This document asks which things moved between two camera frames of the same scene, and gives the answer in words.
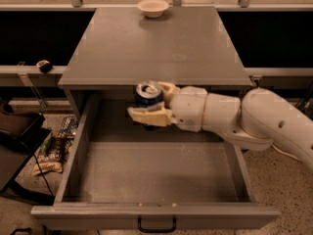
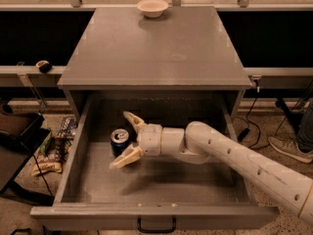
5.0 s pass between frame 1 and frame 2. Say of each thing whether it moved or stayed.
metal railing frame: stayed
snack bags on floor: stayed
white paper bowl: stayed
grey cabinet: stayed
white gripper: moved
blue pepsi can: moved
